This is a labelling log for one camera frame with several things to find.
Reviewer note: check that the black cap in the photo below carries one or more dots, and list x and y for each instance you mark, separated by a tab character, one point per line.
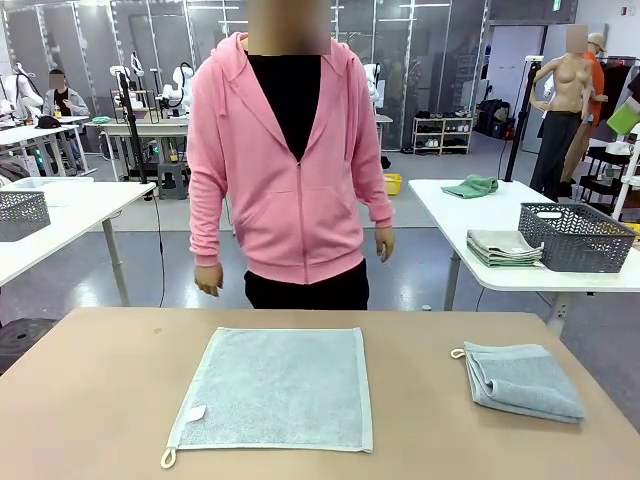
47	122

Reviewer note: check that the dark gray plastic stool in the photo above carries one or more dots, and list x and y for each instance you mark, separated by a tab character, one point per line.
25	340

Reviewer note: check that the green fabric bag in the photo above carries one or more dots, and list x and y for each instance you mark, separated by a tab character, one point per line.
625	117

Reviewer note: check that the light blue towel with tag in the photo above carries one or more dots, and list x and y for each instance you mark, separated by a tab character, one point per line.
280	385

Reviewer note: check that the person's right forearm pink sleeve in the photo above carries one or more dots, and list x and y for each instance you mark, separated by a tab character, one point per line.
205	230

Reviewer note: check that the person's left forearm pink sleeve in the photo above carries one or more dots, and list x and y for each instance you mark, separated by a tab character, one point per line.
377	207

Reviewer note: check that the black tripod stand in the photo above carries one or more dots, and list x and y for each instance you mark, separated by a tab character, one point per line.
131	120

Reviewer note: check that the white background table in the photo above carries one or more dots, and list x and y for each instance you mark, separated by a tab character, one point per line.
30	132
145	127

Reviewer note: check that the person's right hand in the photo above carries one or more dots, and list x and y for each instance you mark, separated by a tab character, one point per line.
209	277

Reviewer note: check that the green crumpled towel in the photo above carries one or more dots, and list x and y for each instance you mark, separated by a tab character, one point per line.
470	187

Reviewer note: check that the beige mannequin in gray trousers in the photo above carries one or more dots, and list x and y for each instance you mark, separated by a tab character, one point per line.
565	80

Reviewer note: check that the beige folded towel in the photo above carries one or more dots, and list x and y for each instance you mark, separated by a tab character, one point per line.
500	241

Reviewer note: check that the black bags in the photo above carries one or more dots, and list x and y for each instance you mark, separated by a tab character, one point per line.
492	117

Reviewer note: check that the white shoe rack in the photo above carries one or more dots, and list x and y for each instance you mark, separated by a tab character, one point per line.
442	134

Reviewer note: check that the seated person in gray jacket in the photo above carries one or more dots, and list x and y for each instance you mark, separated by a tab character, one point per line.
65	102

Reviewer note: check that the pale green folded towel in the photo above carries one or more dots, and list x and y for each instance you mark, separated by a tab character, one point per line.
505	261

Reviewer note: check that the black shelf cart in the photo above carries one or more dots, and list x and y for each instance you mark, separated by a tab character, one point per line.
600	175

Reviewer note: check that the dark clothes on rack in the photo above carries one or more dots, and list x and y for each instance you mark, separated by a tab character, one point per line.
617	85

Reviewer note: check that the gray step stool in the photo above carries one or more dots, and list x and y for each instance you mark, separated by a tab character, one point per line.
172	182

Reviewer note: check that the yellow plastic crate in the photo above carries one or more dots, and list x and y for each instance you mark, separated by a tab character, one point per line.
394	185

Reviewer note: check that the white table with towels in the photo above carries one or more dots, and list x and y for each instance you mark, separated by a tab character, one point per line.
490	210

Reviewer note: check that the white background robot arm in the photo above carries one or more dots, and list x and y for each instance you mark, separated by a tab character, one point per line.
372	80
177	92
27	95

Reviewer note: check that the mannequin in orange shirt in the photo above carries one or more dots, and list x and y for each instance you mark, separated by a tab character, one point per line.
595	75

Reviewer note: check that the person's left hand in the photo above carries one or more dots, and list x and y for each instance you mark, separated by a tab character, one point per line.
385	244

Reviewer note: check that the black camera pole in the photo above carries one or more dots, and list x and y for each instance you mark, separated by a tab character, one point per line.
515	145

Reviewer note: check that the person in pink hoodie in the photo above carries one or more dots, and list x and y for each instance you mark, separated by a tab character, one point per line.
300	225

